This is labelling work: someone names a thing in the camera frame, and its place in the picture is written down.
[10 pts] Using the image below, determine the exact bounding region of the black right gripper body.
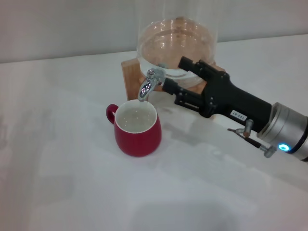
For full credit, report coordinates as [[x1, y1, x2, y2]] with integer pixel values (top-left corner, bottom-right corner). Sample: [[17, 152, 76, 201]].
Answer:
[[199, 70, 273, 133]]

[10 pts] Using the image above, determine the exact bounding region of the chrome faucet tap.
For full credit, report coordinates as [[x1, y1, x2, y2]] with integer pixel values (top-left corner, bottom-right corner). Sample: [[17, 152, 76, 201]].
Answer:
[[138, 68, 167, 103]]

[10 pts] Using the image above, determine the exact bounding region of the red ceramic cup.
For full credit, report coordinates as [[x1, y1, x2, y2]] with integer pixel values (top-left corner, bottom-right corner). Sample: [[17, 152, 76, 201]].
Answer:
[[106, 100, 162, 157]]

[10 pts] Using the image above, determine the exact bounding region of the clear glass dispenser jar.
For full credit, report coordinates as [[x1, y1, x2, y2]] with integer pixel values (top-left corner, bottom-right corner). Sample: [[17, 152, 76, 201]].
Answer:
[[134, 0, 218, 89]]

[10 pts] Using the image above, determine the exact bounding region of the wooden dispenser stand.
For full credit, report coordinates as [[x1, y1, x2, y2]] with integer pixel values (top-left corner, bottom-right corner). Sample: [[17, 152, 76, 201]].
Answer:
[[121, 59, 226, 120]]

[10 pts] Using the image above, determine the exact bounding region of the right gripper cable with plugs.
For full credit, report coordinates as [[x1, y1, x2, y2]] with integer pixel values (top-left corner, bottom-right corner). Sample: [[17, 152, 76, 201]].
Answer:
[[227, 118, 278, 159]]

